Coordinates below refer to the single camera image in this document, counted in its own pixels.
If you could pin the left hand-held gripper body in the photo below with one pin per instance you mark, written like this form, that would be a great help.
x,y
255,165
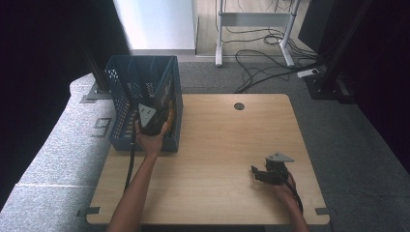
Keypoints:
x,y
151,119

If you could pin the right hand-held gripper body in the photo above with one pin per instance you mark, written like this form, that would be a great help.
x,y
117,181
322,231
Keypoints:
x,y
277,172

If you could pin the colourful children's picture book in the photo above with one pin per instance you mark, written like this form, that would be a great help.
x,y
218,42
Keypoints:
x,y
171,114

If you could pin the blue plastic file rack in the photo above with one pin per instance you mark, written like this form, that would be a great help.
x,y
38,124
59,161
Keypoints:
x,y
122,106

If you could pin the person's right hand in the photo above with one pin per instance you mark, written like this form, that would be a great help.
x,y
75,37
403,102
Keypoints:
x,y
286,190

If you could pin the person's left hand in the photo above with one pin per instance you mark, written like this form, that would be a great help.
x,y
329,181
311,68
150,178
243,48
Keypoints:
x,y
151,143

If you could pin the black stand on grey plate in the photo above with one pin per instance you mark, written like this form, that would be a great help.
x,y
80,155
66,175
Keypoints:
x,y
98,80

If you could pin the white panel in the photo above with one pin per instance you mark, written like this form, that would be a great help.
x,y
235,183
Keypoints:
x,y
154,24

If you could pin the black stand with square base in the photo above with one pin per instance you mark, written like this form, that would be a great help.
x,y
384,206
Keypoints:
x,y
327,83

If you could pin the white power strip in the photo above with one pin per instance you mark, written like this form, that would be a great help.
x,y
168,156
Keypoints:
x,y
307,72

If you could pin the black curtain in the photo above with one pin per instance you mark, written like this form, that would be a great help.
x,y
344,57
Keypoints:
x,y
383,64
38,64

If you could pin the white metal desk frame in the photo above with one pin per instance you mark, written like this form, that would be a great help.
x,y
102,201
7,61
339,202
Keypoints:
x,y
254,19

